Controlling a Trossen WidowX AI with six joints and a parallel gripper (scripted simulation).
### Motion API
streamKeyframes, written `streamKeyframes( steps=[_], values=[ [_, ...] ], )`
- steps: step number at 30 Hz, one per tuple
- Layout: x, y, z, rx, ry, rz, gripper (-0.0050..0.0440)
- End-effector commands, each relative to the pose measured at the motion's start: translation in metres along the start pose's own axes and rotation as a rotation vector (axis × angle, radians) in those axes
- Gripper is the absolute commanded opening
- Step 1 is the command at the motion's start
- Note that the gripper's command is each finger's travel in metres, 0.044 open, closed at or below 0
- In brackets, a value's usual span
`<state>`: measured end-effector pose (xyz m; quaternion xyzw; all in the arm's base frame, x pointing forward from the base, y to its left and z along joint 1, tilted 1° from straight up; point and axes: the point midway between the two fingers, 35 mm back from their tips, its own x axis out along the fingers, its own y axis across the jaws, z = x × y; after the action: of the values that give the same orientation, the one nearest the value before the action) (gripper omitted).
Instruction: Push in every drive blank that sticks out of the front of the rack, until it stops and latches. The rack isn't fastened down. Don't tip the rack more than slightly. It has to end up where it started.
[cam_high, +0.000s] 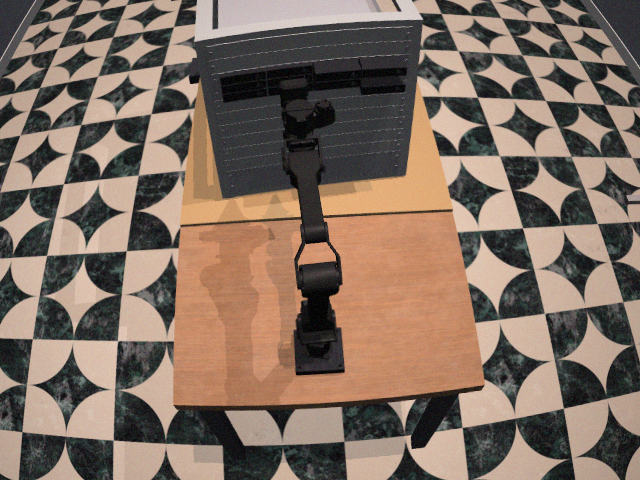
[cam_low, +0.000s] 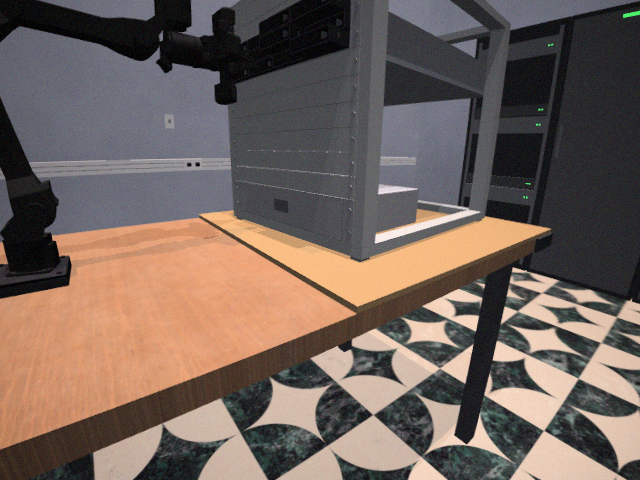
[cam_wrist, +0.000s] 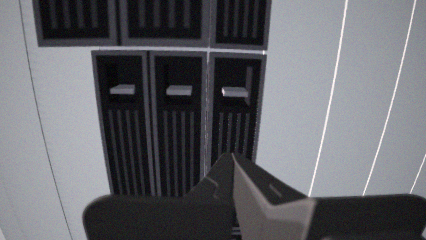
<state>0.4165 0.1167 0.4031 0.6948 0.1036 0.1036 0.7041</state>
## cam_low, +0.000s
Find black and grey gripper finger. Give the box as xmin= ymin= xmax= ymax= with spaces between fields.
xmin=239 ymin=50 xmax=259 ymax=65
xmin=229 ymin=61 xmax=259 ymax=79

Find light wooden board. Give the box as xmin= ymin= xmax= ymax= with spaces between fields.
xmin=199 ymin=211 xmax=551 ymax=314

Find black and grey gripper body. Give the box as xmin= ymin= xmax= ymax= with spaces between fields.
xmin=191 ymin=7 xmax=237 ymax=105

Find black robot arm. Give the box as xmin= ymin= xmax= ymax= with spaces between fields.
xmin=0 ymin=0 xmax=241 ymax=277

